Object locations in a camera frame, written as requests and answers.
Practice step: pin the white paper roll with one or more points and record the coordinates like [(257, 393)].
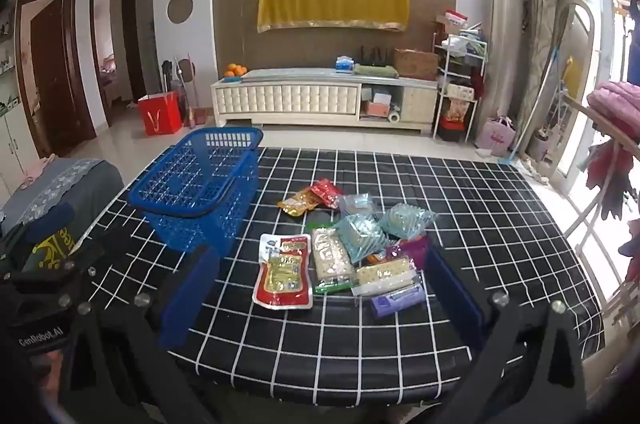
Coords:
[(394, 118)]

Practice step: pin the orange snack pouch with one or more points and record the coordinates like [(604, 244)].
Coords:
[(300, 202)]

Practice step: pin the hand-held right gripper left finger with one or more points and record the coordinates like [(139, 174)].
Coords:
[(192, 291)]

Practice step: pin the orange box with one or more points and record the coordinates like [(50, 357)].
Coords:
[(374, 109)]

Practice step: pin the red garment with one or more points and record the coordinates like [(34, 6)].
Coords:
[(607, 174)]

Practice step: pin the grey bucket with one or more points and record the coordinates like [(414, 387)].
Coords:
[(539, 147)]

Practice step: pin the pink cloth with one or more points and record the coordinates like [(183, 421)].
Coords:
[(37, 167)]

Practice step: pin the brown round wall decoration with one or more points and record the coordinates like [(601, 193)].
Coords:
[(180, 8)]

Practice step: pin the grey box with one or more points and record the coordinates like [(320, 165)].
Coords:
[(367, 94)]

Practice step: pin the pile of oranges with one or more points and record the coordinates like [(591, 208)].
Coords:
[(236, 70)]

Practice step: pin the pale purple snack packet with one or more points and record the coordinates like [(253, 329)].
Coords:
[(397, 300)]

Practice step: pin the red and white snack pouch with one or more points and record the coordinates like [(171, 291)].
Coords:
[(282, 274)]

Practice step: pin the clothes drying rack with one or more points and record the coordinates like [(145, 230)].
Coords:
[(592, 199)]

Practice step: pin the green folded cloth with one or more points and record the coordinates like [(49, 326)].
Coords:
[(375, 72)]

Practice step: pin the white green-edged cracker packet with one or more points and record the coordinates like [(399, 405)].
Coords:
[(330, 256)]

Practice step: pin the dark wooden door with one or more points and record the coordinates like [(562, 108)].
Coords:
[(55, 79)]

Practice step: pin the dark wooden door frame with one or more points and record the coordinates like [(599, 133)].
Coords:
[(131, 44)]

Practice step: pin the cream TV cabinet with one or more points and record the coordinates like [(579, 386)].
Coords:
[(285, 99)]

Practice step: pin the pink bag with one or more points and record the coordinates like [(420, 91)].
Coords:
[(497, 138)]

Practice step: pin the red white box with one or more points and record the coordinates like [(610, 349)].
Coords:
[(452, 22)]

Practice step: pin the black checked tablecloth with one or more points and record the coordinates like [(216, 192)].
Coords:
[(450, 204)]

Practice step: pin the clear blue cookie packet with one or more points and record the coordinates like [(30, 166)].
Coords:
[(356, 204)]

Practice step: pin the red gift bag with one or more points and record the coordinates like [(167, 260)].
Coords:
[(160, 114)]

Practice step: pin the black box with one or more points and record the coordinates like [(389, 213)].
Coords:
[(451, 133)]

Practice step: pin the standing air conditioner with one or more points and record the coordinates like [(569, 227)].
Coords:
[(502, 29)]

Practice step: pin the cardboard box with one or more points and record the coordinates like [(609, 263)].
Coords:
[(415, 64)]

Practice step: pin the blue plastic basket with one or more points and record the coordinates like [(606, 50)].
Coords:
[(220, 164)]

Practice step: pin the dark cloth with yellow print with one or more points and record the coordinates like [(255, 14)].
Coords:
[(50, 250)]

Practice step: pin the teal snack packet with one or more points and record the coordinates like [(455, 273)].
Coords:
[(360, 236)]

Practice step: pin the blue tissue pack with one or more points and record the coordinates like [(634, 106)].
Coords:
[(345, 63)]

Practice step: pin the blue plate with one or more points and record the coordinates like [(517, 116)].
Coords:
[(232, 79)]

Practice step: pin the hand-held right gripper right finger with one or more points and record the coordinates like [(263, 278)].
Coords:
[(455, 294)]

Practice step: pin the white patterned box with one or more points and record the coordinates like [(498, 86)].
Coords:
[(460, 91)]

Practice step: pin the black router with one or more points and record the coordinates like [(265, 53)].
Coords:
[(374, 60)]

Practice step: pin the red yellow snack bag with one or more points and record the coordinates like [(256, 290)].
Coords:
[(457, 112)]

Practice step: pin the pink quilt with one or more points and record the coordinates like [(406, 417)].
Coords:
[(617, 99)]

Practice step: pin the dark snack packet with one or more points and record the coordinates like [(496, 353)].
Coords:
[(322, 219)]

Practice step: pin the grey lace-trimmed cover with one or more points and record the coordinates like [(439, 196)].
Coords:
[(75, 184)]

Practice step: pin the clear soda cracker packet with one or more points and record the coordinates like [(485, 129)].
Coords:
[(385, 274)]

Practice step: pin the magenta snack packet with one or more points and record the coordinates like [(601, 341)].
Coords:
[(415, 249)]

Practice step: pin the orange snack bar packet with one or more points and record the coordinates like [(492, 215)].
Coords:
[(375, 258)]

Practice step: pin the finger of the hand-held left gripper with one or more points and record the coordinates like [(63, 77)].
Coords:
[(50, 221)]

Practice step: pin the small brown round disc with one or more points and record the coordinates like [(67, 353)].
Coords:
[(186, 69)]

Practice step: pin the patterned curtain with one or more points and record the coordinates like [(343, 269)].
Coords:
[(537, 29)]

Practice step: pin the white shelf rack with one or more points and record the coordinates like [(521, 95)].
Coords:
[(436, 94)]

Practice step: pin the white cabinet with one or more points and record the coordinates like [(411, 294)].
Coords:
[(12, 139)]

